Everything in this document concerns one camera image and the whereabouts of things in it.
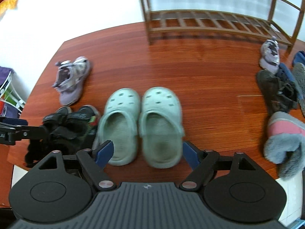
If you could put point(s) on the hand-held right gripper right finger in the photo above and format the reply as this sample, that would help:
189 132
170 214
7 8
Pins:
190 155

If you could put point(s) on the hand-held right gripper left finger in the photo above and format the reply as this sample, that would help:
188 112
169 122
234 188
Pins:
104 153

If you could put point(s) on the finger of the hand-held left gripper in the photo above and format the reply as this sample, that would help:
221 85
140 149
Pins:
33 132
14 121

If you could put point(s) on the mint green clog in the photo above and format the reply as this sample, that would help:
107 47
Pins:
119 114
159 124

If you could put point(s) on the pink fur-lined boot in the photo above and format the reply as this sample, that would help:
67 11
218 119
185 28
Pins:
283 128

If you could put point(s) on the blue cartoon slipper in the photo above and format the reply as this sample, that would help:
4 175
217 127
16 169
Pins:
286 72
299 57

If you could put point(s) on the wooden shoe rack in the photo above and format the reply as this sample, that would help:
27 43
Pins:
150 31

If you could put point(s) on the purple bag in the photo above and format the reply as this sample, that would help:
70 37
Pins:
6 72

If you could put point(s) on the lilac white sandal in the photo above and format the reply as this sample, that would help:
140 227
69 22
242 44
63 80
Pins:
268 54
71 85

